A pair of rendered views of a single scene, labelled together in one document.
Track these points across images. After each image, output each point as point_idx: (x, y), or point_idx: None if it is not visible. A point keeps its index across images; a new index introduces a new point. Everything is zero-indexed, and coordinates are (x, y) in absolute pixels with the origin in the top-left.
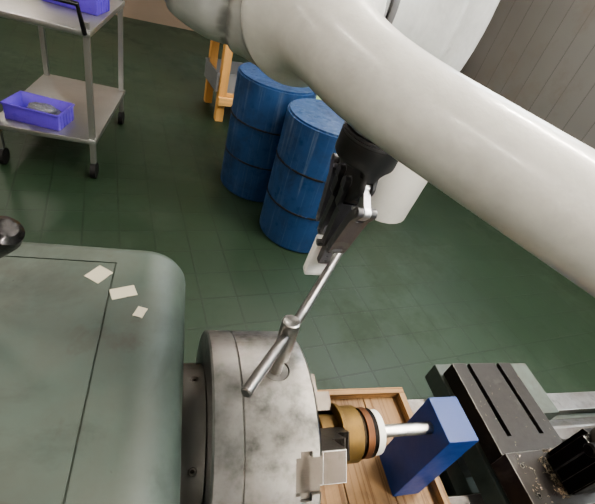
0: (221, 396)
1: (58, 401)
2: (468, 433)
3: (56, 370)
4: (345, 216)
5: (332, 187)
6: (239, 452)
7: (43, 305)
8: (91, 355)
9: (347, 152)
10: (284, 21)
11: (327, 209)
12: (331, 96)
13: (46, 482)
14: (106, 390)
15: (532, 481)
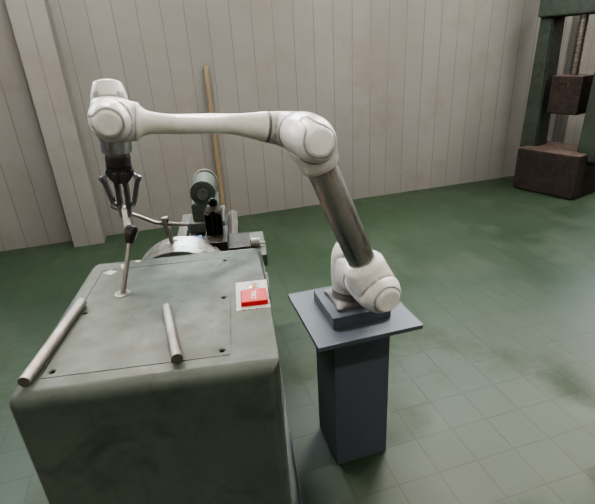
0: (180, 249)
1: (177, 266)
2: (198, 236)
3: (163, 269)
4: (128, 189)
5: (115, 185)
6: (200, 250)
7: (128, 278)
8: (158, 265)
9: (122, 163)
10: (147, 123)
11: (118, 195)
12: (167, 129)
13: (204, 262)
14: (175, 260)
15: (216, 240)
